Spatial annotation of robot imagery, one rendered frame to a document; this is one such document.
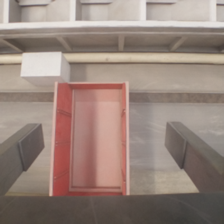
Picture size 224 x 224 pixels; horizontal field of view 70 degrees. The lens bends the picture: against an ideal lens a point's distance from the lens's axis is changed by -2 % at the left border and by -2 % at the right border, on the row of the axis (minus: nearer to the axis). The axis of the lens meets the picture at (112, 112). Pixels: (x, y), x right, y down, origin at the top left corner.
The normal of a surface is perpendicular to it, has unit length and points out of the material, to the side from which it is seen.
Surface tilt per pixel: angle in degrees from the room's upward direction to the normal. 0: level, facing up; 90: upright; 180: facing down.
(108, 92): 29
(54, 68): 0
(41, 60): 0
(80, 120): 0
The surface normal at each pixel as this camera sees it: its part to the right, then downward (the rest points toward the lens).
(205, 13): -0.52, 0.02
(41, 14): -0.03, 0.03
